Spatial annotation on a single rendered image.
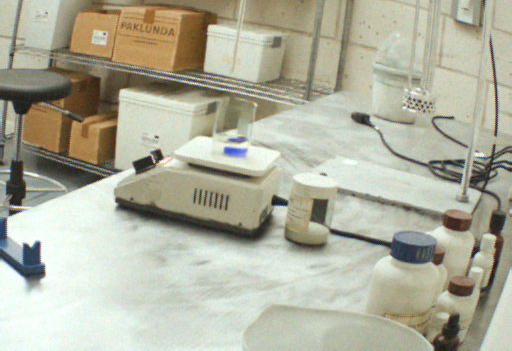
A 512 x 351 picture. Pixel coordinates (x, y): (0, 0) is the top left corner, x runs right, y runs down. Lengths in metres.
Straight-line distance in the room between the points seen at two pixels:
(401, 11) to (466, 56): 0.33
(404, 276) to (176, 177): 0.45
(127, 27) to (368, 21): 0.95
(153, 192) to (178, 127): 2.29
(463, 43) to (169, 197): 2.45
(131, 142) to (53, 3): 0.73
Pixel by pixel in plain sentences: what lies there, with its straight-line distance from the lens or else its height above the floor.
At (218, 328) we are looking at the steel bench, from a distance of 0.92.
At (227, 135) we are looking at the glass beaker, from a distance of 1.20.
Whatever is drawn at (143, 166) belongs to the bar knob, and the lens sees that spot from 1.25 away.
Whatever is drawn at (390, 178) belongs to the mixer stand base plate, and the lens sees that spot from 1.58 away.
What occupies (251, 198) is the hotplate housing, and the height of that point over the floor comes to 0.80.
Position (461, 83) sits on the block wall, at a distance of 3.55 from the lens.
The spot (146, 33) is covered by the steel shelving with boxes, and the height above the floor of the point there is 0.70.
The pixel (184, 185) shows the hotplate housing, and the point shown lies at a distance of 1.21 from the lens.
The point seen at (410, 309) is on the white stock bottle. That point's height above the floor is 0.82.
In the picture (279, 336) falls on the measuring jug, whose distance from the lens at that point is 0.62.
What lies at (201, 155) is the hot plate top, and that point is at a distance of 1.21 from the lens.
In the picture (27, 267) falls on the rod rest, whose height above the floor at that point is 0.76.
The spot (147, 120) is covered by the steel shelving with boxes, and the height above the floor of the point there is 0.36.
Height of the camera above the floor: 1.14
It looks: 14 degrees down
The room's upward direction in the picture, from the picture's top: 9 degrees clockwise
